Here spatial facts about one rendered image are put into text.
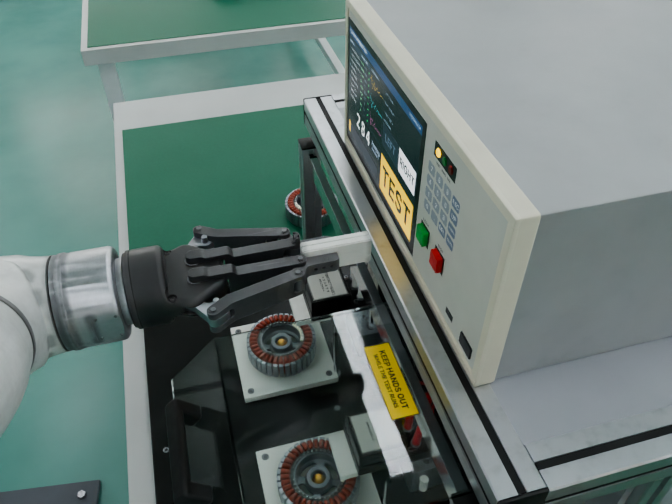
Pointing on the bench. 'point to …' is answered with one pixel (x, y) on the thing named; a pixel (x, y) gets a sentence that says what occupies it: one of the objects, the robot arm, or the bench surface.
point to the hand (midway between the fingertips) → (336, 252)
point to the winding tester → (534, 170)
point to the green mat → (213, 175)
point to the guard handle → (191, 493)
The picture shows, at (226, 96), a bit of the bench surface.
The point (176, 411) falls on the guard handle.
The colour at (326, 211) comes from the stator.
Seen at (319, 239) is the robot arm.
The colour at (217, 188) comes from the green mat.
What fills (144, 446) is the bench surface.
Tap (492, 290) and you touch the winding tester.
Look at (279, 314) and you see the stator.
